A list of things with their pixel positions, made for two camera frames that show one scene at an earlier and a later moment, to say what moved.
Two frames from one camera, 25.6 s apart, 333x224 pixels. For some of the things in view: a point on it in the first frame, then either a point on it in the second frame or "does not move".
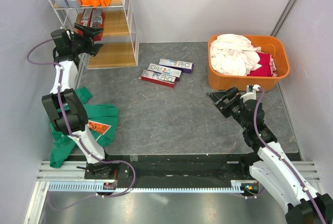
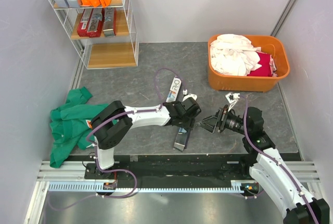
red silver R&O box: (158, 78) to (110, 22)
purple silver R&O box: (184, 66) to (173, 94)
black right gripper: (232, 94) to (221, 115)
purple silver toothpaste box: (166, 70) to (179, 143)
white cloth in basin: (233, 54) does not move
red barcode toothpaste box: (85, 19) does not move
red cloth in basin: (268, 67) does not move
